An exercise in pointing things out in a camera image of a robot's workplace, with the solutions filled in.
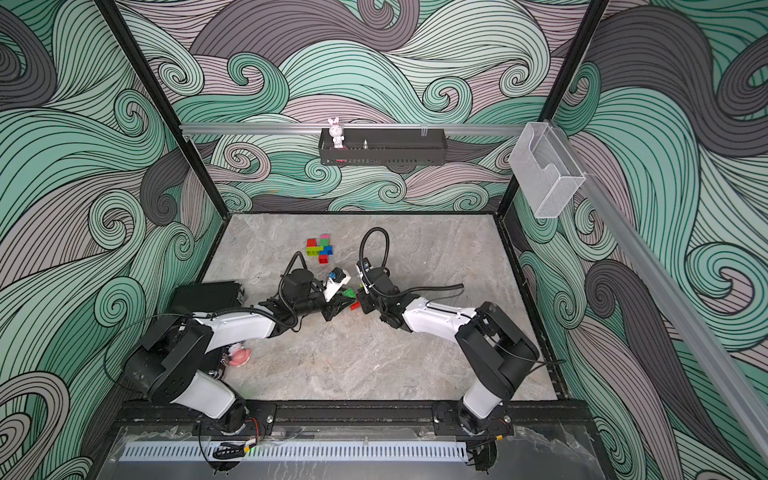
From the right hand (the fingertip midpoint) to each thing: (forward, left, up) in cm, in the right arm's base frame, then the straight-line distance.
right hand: (362, 291), depth 89 cm
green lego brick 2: (+25, +15, -6) cm, 30 cm away
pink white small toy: (-18, +34, -4) cm, 39 cm away
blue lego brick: (+20, +14, -5) cm, 25 cm away
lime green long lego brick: (+21, +19, -6) cm, 29 cm away
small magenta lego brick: (+29, +16, -7) cm, 34 cm away
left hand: (-2, +3, +3) cm, 4 cm away
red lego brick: (-5, +2, +1) cm, 6 cm away
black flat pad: (-1, +48, -1) cm, 48 cm away
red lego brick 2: (+25, +21, -6) cm, 33 cm away
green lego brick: (-3, +4, +4) cm, 6 cm away
